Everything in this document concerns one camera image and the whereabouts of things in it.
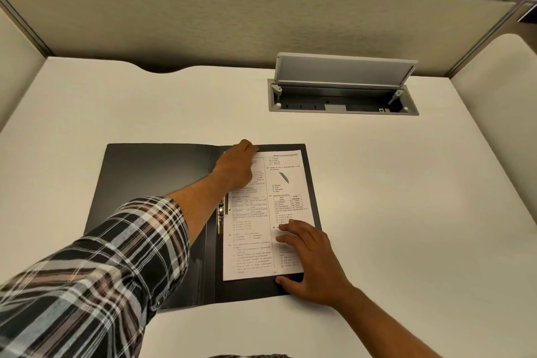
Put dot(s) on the person's left hand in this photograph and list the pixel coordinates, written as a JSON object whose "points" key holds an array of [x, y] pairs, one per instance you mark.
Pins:
{"points": [[233, 169]]}

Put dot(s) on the person's right hand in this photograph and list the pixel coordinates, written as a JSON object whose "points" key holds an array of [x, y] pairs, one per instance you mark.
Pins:
{"points": [[319, 269]]}

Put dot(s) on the person's left fingers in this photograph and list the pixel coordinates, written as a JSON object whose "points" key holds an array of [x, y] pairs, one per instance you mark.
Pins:
{"points": [[248, 145]]}

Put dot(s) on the person's right thumb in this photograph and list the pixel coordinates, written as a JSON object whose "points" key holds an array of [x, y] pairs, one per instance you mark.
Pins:
{"points": [[289, 283]]}

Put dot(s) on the printed white paper sheet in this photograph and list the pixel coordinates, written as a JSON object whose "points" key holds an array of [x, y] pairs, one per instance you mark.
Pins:
{"points": [[268, 219]]}

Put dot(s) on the person's left forearm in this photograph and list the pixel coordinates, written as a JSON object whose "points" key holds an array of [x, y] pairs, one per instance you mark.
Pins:
{"points": [[197, 202]]}

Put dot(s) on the person's right forearm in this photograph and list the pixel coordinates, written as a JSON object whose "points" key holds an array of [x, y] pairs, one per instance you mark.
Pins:
{"points": [[386, 328]]}

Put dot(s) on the gold metal folder fastener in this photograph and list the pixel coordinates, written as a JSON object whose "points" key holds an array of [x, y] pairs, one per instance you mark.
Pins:
{"points": [[221, 215]]}

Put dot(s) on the black open file folder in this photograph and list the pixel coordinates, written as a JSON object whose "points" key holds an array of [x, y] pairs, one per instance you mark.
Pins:
{"points": [[151, 177]]}

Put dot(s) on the beige fabric desk partition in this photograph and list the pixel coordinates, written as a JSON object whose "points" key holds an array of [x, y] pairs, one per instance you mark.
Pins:
{"points": [[251, 18]]}

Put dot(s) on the plaid shirt sleeve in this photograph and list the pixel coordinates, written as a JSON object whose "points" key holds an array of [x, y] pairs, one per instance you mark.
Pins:
{"points": [[92, 282]]}

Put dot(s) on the beige side partition panel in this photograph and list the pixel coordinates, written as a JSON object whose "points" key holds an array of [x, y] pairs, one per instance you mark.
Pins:
{"points": [[499, 118], [16, 64]]}

